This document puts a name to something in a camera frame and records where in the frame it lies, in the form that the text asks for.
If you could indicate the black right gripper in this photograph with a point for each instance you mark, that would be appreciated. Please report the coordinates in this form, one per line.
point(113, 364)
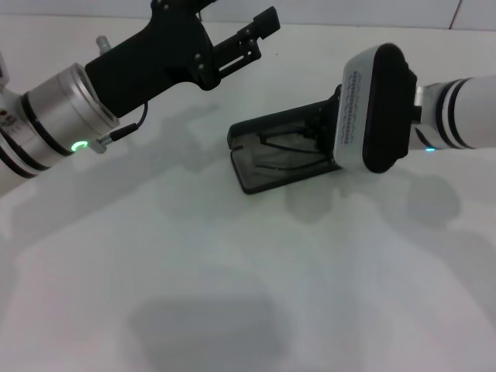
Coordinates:
point(332, 104)

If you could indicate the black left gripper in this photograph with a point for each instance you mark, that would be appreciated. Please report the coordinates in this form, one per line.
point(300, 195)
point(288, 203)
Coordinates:
point(155, 62)

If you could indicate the black glasses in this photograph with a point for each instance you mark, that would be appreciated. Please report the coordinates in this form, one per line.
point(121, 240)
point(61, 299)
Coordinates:
point(298, 135)

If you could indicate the black glasses case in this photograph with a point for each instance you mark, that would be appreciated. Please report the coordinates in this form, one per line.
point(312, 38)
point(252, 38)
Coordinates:
point(263, 176)

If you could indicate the silver right flange connector stub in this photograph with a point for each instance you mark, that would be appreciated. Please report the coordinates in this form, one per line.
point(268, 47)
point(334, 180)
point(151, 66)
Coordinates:
point(421, 97)

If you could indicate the silver flange connector stub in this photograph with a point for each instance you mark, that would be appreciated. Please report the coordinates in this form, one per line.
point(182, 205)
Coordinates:
point(103, 43)
point(421, 97)

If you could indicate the silver left flange connector stub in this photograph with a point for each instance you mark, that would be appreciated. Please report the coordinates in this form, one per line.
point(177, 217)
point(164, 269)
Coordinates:
point(103, 43)

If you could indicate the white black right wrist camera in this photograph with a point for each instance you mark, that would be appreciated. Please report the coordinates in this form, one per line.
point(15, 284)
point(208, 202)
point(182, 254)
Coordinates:
point(387, 108)

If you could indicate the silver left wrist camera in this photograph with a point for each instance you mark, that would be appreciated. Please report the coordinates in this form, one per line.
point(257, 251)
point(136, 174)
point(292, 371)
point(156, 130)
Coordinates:
point(3, 73)

